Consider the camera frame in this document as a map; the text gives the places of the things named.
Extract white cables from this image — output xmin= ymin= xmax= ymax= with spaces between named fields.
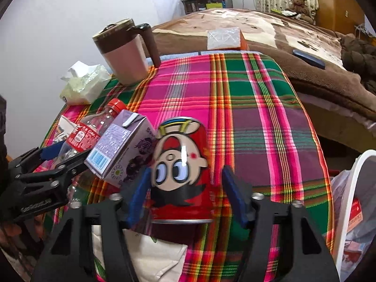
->
xmin=354 ymin=23 xmax=371 ymax=37

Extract person's left hand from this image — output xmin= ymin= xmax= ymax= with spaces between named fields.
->
xmin=0 ymin=208 xmax=44 ymax=241

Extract clear plastic bin bag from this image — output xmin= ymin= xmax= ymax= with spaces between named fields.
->
xmin=330 ymin=167 xmax=376 ymax=271

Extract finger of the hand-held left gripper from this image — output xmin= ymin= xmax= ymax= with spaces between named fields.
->
xmin=7 ymin=139 xmax=71 ymax=171
xmin=18 ymin=148 xmax=94 ymax=188

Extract brown teddy bear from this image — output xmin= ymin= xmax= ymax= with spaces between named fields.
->
xmin=286 ymin=0 xmax=315 ymax=24

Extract clear plastic bottle red cap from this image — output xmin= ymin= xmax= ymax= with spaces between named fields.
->
xmin=54 ymin=98 xmax=127 ymax=168

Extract dark blue phone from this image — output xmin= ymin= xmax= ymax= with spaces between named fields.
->
xmin=293 ymin=48 xmax=326 ymax=70

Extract crumpled silver white wrapper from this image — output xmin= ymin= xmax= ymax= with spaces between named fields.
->
xmin=48 ymin=115 xmax=78 ymax=144

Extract dark brown clothing pile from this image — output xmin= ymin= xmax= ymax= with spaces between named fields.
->
xmin=341 ymin=34 xmax=376 ymax=94

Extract orange medicine box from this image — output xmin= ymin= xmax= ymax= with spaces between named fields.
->
xmin=345 ymin=198 xmax=365 ymax=232

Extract cluttered shelf unit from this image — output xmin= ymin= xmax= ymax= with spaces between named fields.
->
xmin=180 ymin=0 xmax=234 ymax=15

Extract pale green tissue pack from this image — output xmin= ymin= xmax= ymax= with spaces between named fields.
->
xmin=59 ymin=61 xmax=112 ymax=106

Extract pink green plaid tablecloth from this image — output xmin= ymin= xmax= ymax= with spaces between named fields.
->
xmin=38 ymin=51 xmax=334 ymax=282

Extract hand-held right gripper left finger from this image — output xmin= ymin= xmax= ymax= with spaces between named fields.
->
xmin=31 ymin=167 xmax=153 ymax=282

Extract brown printed blanket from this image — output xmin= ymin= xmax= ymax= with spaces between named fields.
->
xmin=150 ymin=8 xmax=376 ymax=130

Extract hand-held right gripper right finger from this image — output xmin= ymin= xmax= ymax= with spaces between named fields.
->
xmin=222 ymin=166 xmax=340 ymax=282

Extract white round trash bin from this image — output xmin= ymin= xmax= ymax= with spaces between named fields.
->
xmin=330 ymin=149 xmax=376 ymax=279

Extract red cartoon drink can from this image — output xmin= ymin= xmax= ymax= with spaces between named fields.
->
xmin=150 ymin=117 xmax=213 ymax=224

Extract purple drink carton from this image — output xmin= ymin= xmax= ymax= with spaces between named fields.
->
xmin=84 ymin=109 xmax=157 ymax=188

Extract beige mug with brown lid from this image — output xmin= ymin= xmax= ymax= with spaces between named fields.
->
xmin=92 ymin=18 xmax=161 ymax=86

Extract white paper carton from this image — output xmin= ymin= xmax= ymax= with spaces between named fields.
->
xmin=91 ymin=223 xmax=188 ymax=282

